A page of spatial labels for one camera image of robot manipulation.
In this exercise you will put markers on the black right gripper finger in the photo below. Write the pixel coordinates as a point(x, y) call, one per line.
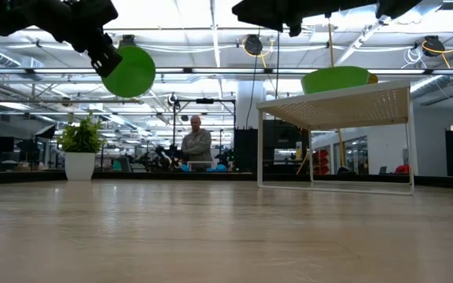
point(262, 13)

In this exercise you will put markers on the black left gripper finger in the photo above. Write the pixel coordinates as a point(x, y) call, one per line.
point(106, 59)

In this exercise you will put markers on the green plastic bowl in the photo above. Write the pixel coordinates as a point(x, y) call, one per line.
point(334, 80)
point(132, 76)

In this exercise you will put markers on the blue yellow patterned bowl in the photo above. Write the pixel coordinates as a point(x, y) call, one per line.
point(373, 79)

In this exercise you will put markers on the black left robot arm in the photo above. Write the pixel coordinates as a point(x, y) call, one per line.
point(6, 15)

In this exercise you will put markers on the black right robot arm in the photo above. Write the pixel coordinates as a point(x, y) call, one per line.
point(397, 8)

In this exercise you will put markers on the white perforated metal shelf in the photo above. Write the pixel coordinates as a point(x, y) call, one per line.
point(348, 106)

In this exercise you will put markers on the black stand rig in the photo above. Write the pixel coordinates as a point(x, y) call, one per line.
point(205, 101)

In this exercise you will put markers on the potted green plant white pot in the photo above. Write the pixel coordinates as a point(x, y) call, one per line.
point(80, 165)

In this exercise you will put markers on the person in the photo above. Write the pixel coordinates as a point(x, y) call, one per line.
point(197, 145)

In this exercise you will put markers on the black equipment cart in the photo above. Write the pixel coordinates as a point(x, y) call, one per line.
point(285, 141)

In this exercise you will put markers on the red stacked bins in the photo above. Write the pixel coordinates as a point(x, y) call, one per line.
point(321, 161)

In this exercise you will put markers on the red round object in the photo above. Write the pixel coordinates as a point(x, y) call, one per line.
point(402, 169)

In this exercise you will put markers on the black aluminium table frame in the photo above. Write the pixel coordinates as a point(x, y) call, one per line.
point(171, 176)

